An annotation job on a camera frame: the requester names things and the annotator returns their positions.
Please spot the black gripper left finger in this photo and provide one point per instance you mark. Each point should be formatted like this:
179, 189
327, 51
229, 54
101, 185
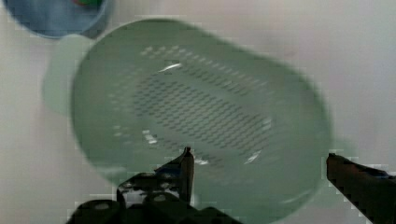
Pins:
174, 177

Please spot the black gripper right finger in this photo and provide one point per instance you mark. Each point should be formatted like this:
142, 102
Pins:
371, 191

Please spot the blue bowl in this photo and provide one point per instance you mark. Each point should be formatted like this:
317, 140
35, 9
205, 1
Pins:
55, 19

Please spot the light green strainer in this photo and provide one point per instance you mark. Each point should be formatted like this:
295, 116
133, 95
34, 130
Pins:
136, 97

